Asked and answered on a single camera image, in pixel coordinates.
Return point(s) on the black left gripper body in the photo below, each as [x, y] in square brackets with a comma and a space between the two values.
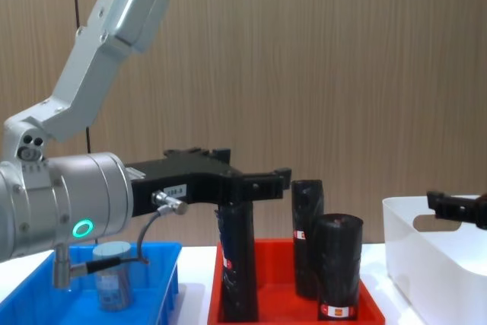
[198, 180]

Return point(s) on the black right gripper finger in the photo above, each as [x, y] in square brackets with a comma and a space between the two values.
[452, 209]

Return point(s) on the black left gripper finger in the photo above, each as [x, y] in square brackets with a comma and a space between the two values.
[222, 154]
[266, 186]

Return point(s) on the slim black bag roll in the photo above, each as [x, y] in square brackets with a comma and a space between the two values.
[239, 256]
[306, 226]

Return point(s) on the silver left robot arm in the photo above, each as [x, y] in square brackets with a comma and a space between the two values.
[87, 192]

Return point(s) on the white plastic basket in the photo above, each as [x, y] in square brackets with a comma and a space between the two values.
[430, 264]

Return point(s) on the blue plastic bin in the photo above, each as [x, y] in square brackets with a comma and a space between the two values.
[160, 275]

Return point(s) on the thick black bag roll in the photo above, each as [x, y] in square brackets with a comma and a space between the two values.
[338, 264]

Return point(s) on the red plastic bin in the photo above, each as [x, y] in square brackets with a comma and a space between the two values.
[277, 302]

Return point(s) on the pale blue bag roll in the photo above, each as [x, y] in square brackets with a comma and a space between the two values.
[114, 287]

